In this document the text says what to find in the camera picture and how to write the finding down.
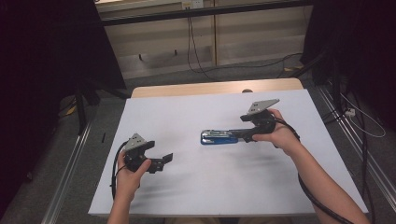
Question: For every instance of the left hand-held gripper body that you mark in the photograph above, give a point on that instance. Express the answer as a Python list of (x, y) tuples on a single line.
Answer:
[(136, 152)]

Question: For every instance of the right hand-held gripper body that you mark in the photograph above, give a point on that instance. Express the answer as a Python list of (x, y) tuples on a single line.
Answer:
[(261, 119)]

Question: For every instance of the blue stapler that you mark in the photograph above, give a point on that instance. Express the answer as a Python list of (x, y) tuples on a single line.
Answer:
[(218, 138)]

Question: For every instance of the person's right hand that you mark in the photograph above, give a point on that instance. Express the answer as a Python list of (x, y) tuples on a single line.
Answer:
[(281, 133)]

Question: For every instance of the person's left hand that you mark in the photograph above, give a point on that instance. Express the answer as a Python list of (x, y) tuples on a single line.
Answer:
[(129, 180)]

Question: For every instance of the dark round table grommet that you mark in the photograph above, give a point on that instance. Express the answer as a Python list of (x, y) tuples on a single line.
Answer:
[(247, 90)]

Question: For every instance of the small black floor object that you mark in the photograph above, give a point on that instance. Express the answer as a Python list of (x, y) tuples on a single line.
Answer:
[(103, 137)]

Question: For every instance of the wooden table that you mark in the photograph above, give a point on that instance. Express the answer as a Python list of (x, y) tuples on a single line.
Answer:
[(214, 87)]

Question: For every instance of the white table cover sheet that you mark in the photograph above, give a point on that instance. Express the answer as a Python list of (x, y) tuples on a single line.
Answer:
[(199, 193)]

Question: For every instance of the yellow floor tape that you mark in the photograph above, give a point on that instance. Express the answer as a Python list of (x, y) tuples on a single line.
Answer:
[(71, 109), (294, 67)]

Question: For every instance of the black stand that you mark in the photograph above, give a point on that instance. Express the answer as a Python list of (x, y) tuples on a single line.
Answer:
[(84, 102)]

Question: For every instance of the beige wooden cabinet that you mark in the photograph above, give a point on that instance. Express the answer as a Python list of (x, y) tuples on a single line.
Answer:
[(205, 43)]

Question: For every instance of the white power plug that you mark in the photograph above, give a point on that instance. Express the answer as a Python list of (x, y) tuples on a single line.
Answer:
[(350, 112)]

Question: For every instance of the black horizontal bar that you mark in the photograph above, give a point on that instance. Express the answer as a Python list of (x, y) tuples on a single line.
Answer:
[(202, 11)]

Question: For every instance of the black curtain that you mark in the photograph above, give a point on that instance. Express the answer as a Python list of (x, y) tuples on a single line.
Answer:
[(358, 46), (43, 62)]

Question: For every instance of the aluminium floor rail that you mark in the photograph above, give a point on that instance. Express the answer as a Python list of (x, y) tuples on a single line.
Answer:
[(358, 146), (67, 174)]

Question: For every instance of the white wall socket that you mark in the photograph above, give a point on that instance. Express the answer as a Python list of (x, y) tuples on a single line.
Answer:
[(192, 3)]

